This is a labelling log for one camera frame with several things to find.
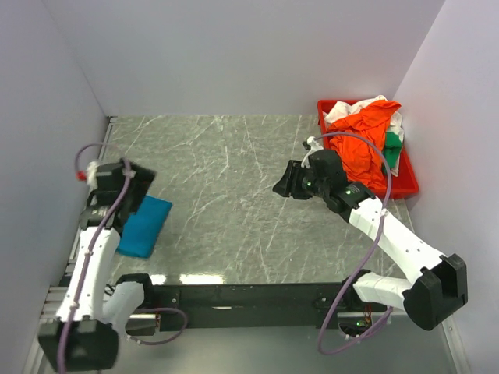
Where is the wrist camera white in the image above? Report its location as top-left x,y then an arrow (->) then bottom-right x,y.
76,161 -> 100,189
301,136 -> 323,168

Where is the green t shirt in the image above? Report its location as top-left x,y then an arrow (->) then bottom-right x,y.
383,132 -> 403,176

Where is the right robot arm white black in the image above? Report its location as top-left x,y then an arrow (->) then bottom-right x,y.
273,150 -> 468,330

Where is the black base beam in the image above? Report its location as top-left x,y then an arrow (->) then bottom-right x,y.
124,282 -> 389,336

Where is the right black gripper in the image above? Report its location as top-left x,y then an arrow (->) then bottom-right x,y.
271,160 -> 329,200

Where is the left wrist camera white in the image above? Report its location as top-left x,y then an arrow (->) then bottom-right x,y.
76,161 -> 100,189

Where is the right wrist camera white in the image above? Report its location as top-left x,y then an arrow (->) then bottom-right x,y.
301,136 -> 323,168

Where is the orange t shirt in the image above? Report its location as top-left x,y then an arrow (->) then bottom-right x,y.
327,100 -> 402,190

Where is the red plastic bin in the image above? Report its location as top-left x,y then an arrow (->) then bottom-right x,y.
317,99 -> 419,199

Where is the white t shirt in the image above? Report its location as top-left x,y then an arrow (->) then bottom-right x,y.
323,93 -> 406,178

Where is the aluminium rail frame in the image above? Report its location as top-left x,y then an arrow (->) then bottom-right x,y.
37,134 -> 468,373

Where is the blue t shirt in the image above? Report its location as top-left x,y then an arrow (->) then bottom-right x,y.
116,196 -> 172,259

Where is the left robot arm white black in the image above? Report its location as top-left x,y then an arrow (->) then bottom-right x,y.
38,158 -> 156,373

